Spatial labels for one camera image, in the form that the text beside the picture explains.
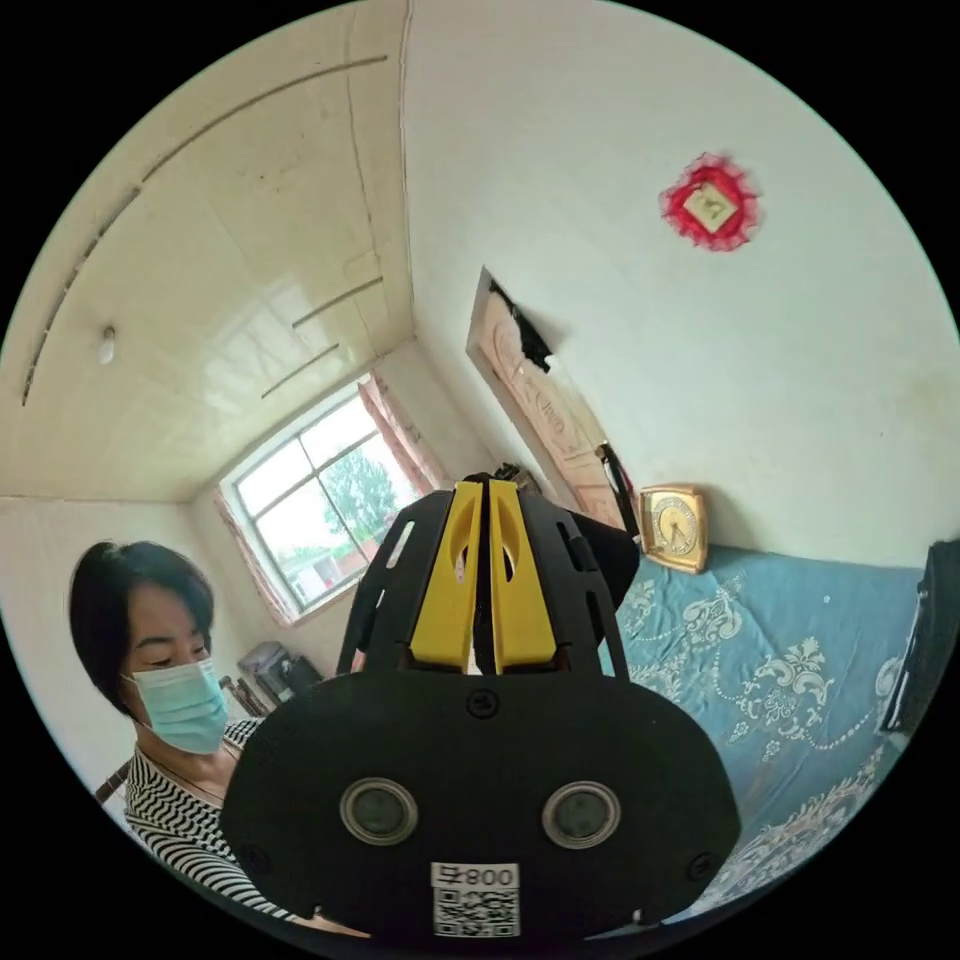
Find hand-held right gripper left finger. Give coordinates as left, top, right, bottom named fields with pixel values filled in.
left=409, top=481, right=484, bottom=672

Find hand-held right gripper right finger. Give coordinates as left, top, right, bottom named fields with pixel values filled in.
left=488, top=479, right=559, bottom=675

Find black long pants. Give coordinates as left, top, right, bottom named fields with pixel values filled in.
left=563, top=508, right=641, bottom=628

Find window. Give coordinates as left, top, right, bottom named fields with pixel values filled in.
left=223, top=389, right=423, bottom=620

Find pink curtain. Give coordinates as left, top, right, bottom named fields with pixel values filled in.
left=357, top=373, right=453, bottom=502

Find gold square clock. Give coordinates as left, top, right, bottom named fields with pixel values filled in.
left=637, top=483, right=711, bottom=576

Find pink wooden door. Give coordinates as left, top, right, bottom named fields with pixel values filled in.
left=464, top=265, right=633, bottom=535

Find bed with blue printed sheet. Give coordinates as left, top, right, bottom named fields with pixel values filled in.
left=605, top=542, right=940, bottom=910

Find person's body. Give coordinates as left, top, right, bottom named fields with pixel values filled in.
left=68, top=539, right=301, bottom=925

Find red wall ornament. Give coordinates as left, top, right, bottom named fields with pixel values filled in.
left=657, top=151, right=766, bottom=254

